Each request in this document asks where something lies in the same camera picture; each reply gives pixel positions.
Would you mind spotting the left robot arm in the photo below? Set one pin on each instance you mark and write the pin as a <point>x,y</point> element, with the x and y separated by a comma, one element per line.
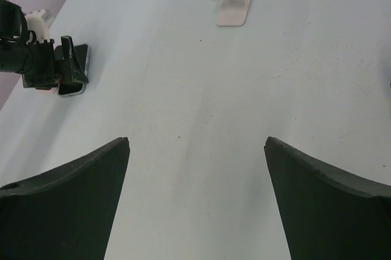
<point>14,39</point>

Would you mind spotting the black phone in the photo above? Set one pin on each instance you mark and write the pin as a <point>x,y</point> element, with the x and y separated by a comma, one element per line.
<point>83,56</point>

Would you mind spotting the pink case phone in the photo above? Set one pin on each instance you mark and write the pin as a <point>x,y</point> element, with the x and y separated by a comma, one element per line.
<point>47,89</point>

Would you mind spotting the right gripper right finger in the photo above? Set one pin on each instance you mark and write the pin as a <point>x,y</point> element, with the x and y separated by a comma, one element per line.
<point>327,212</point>

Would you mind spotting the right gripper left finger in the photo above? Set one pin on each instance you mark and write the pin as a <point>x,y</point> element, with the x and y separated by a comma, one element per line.
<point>68,211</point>

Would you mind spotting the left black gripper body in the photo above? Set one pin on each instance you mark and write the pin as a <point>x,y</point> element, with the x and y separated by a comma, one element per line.
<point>41,71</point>

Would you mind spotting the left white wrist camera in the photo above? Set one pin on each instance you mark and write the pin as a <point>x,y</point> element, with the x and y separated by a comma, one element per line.
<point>38,25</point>

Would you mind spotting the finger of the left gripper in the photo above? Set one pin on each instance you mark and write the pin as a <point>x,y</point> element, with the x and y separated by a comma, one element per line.
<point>68,69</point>

